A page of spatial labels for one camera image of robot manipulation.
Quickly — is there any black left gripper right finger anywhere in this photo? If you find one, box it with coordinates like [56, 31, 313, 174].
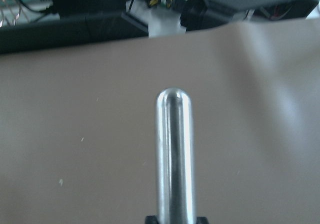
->
[196, 217, 209, 224]

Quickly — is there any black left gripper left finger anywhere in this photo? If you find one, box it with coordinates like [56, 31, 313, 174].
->
[144, 216, 158, 224]

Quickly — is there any steel muddler with black tip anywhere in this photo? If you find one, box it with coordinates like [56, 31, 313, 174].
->
[155, 87, 197, 224]

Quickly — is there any black equipment at table edge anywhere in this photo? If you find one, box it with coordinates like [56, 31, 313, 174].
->
[0, 0, 320, 54]

